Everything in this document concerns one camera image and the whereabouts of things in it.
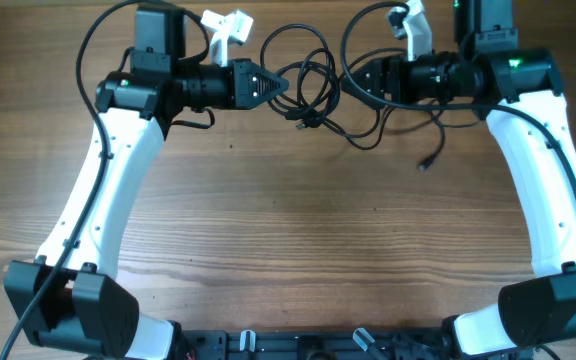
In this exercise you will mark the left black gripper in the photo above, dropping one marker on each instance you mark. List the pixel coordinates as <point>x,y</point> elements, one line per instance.
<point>242,73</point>

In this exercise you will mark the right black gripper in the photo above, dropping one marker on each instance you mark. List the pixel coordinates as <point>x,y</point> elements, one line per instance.
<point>397,66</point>

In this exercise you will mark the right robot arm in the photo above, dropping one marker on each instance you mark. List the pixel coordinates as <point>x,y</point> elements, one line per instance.
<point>519,94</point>

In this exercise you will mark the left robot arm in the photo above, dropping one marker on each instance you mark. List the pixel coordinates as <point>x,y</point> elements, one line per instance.
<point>67,297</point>

